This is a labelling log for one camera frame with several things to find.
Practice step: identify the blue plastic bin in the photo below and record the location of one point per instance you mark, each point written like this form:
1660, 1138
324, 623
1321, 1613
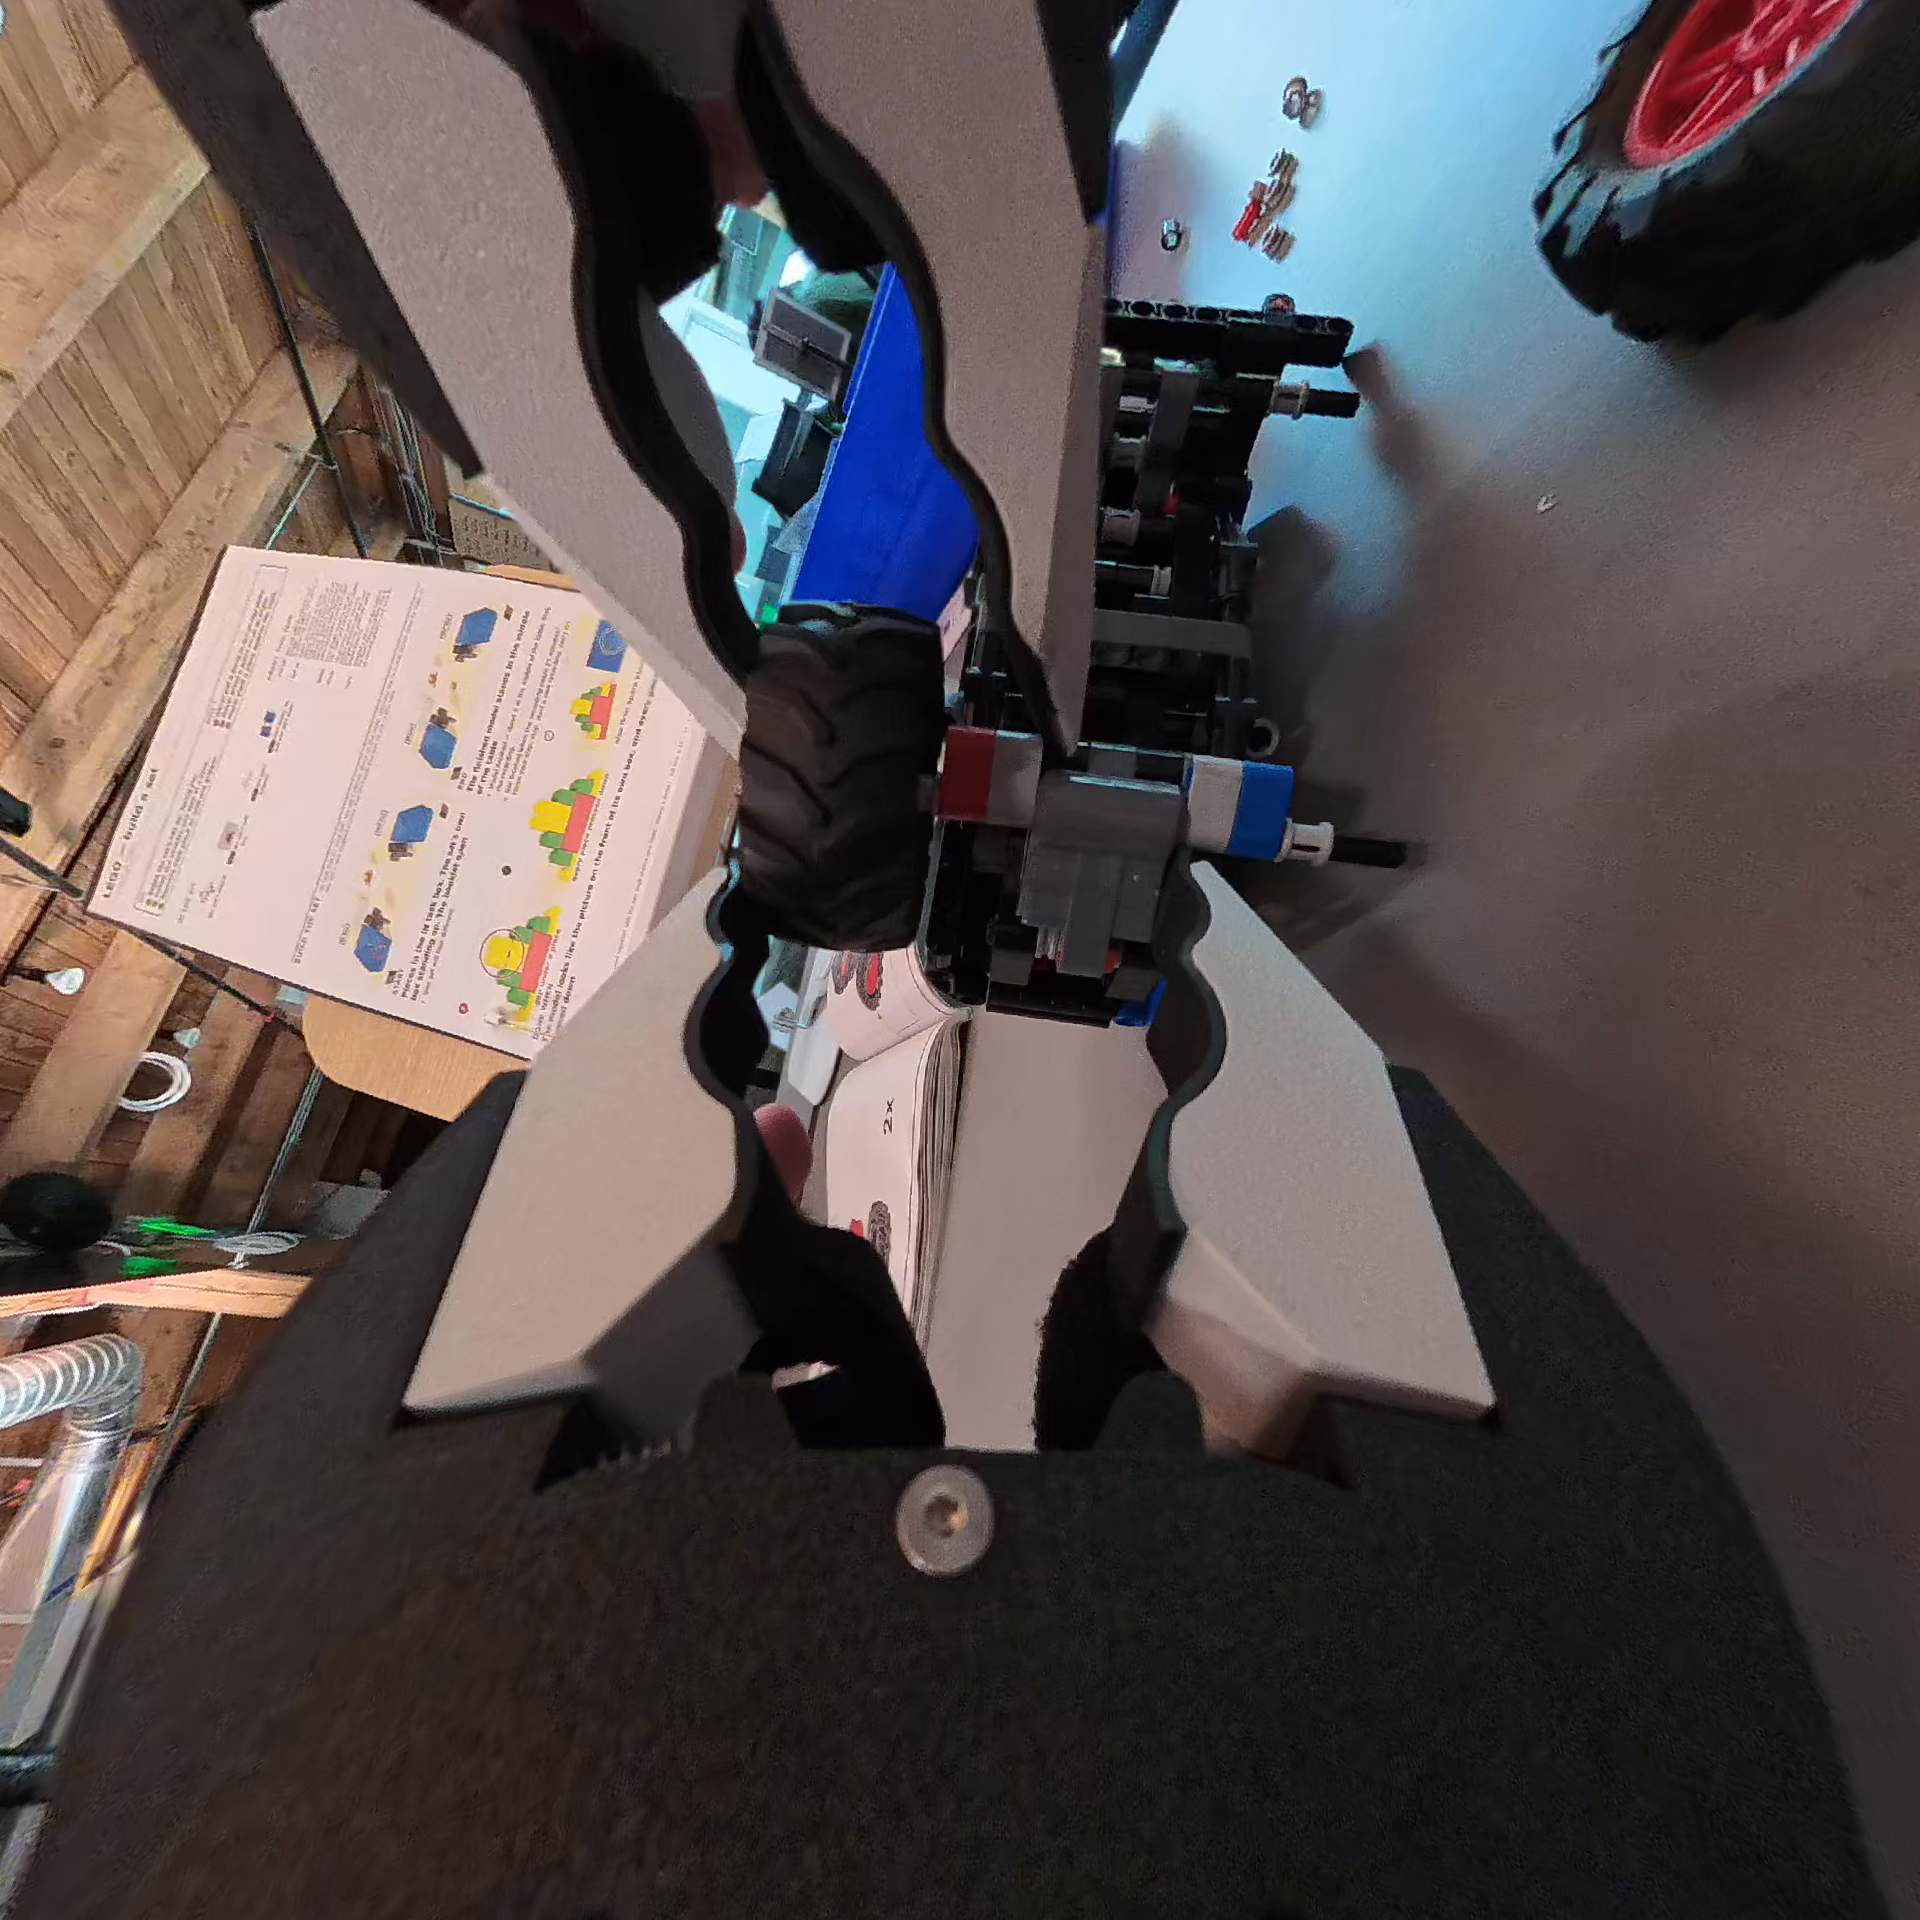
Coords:
886, 495

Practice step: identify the lego instruction booklet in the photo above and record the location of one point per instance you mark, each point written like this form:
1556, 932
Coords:
917, 1141

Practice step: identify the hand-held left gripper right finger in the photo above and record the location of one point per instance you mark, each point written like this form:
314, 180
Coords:
1321, 1200

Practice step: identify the lego monster truck model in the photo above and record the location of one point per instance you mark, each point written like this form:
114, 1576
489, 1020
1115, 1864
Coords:
1096, 841

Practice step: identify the white instruction sheet panel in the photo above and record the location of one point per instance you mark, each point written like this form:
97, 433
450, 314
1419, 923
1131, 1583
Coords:
375, 780

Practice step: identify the person's left hand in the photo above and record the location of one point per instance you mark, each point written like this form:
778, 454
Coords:
787, 1152

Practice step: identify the small loose lego pieces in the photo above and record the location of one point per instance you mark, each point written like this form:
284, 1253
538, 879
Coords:
1258, 209

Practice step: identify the silver ventilation duct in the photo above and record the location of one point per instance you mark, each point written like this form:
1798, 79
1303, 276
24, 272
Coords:
69, 1381

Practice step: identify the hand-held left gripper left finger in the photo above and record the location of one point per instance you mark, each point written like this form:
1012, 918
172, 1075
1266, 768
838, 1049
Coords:
601, 1172

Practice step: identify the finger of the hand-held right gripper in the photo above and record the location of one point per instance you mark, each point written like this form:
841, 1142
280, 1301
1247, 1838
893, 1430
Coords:
450, 226
976, 150

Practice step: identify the black tyre red rim wheel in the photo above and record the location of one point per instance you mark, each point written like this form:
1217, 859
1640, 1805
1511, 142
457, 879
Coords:
834, 780
1695, 182

